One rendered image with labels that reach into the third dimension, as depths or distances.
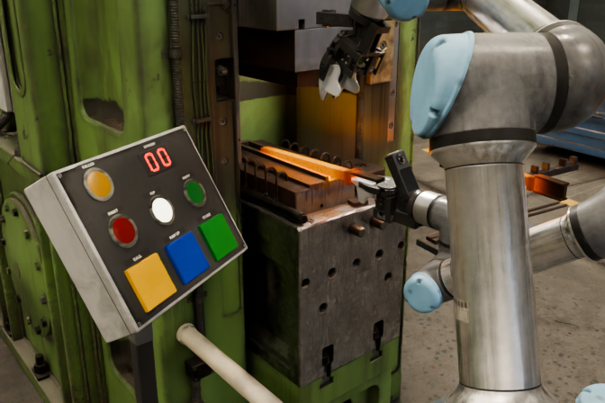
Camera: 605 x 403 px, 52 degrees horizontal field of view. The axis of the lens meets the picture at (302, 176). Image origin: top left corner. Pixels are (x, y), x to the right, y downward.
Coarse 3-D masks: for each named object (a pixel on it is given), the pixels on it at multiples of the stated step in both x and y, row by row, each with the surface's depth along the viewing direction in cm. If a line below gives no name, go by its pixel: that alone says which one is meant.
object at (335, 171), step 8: (272, 152) 174; (280, 152) 172; (288, 152) 171; (288, 160) 168; (296, 160) 166; (304, 160) 163; (312, 160) 162; (312, 168) 161; (320, 168) 158; (328, 168) 156; (336, 168) 154; (344, 168) 154; (360, 168) 152; (336, 176) 154; (344, 176) 150; (352, 176) 150; (360, 176) 147; (368, 176) 146; (376, 176) 145
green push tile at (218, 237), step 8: (216, 216) 119; (208, 224) 117; (216, 224) 118; (224, 224) 120; (200, 232) 115; (208, 232) 116; (216, 232) 118; (224, 232) 120; (208, 240) 115; (216, 240) 117; (224, 240) 119; (232, 240) 121; (216, 248) 116; (224, 248) 118; (232, 248) 120; (216, 256) 115
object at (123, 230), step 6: (114, 222) 100; (120, 222) 101; (126, 222) 102; (114, 228) 99; (120, 228) 100; (126, 228) 101; (132, 228) 102; (114, 234) 99; (120, 234) 100; (126, 234) 101; (132, 234) 102; (120, 240) 99; (126, 240) 100; (132, 240) 101
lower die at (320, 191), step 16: (272, 144) 187; (256, 160) 172; (272, 160) 172; (320, 160) 171; (240, 176) 168; (272, 176) 162; (288, 176) 159; (304, 176) 158; (320, 176) 157; (272, 192) 158; (288, 192) 152; (304, 192) 152; (320, 192) 155; (336, 192) 159; (352, 192) 163; (304, 208) 153; (320, 208) 157
